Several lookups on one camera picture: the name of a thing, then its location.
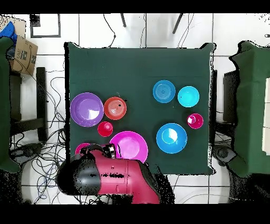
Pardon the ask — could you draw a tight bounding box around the flat-bottomed blue bowl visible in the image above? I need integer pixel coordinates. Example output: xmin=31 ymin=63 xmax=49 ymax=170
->
xmin=152 ymin=79 xmax=176 ymax=104

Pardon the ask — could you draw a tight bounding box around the ribbed cyan bowl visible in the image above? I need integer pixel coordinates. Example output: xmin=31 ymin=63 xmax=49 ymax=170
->
xmin=177 ymin=86 xmax=200 ymax=108

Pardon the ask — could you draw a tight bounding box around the ribbed pink-red cup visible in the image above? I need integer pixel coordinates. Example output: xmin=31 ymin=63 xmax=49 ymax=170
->
xmin=187 ymin=113 xmax=205 ymax=129

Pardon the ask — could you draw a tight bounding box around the orange bowl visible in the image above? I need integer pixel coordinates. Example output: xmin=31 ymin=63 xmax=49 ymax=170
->
xmin=103 ymin=96 xmax=128 ymax=120

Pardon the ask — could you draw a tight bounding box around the large pink bowl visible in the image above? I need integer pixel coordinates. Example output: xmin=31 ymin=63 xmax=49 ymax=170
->
xmin=109 ymin=130 xmax=149 ymax=164

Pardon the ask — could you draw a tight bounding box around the red cup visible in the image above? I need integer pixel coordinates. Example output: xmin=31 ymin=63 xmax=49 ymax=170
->
xmin=97 ymin=121 xmax=114 ymax=137

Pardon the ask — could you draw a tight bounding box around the dark green table cloth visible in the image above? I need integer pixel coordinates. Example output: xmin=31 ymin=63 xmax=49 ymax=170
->
xmin=64 ymin=41 xmax=217 ymax=176

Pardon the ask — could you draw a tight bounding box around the deep blue bowl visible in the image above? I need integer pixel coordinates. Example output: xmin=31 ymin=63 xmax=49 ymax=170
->
xmin=156 ymin=123 xmax=188 ymax=154

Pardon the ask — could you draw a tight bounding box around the wide purple bowl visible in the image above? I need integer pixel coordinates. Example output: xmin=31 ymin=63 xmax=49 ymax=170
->
xmin=70 ymin=92 xmax=104 ymax=128

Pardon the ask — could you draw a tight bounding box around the small crimson bowl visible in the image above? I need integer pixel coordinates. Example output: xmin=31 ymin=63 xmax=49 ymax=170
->
xmin=75 ymin=143 xmax=91 ymax=155

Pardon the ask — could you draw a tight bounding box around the black wooden bench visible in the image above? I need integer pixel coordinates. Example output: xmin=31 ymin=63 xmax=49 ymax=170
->
xmin=9 ymin=67 xmax=48 ymax=142

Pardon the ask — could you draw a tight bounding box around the grey black equipment base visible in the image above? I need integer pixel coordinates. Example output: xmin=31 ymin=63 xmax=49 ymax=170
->
xmin=10 ymin=142 xmax=44 ymax=163
xmin=213 ymin=145 xmax=237 ymax=166

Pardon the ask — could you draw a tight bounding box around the green cloth covered table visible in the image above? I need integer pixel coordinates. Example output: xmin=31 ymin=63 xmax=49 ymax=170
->
xmin=0 ymin=36 xmax=21 ymax=174
xmin=228 ymin=41 xmax=270 ymax=178

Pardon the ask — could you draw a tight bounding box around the cardboard box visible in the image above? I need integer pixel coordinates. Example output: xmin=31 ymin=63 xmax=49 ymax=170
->
xmin=9 ymin=35 xmax=38 ymax=76

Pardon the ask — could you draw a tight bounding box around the white box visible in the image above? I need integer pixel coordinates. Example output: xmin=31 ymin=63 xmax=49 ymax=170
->
xmin=262 ymin=77 xmax=270 ymax=156

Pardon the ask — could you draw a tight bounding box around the blue bag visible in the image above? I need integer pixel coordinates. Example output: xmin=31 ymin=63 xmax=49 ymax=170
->
xmin=0 ymin=21 xmax=18 ymax=43

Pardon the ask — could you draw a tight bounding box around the black floor cable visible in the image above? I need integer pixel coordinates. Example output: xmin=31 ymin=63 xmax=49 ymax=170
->
xmin=102 ymin=13 xmax=117 ymax=49

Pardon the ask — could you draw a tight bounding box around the black square floor frame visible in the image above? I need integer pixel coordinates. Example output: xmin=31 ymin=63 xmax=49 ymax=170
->
xmin=30 ymin=14 xmax=61 ymax=39

